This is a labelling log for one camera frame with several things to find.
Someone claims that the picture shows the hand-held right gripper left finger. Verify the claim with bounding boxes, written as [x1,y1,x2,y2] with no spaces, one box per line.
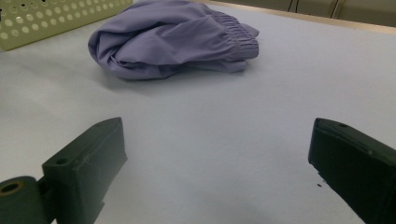
[41,117,129,224]

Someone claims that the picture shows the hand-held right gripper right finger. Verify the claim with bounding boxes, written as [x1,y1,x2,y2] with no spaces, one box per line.
[307,117,396,224]

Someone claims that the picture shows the pale yellow perforated plastic basket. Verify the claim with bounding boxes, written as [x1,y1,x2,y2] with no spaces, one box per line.
[0,0,135,52]

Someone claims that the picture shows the purple pants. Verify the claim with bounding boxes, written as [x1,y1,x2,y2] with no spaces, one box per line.
[87,0,261,81]

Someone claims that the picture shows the white table mat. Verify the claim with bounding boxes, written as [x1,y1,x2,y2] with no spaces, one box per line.
[0,2,396,224]

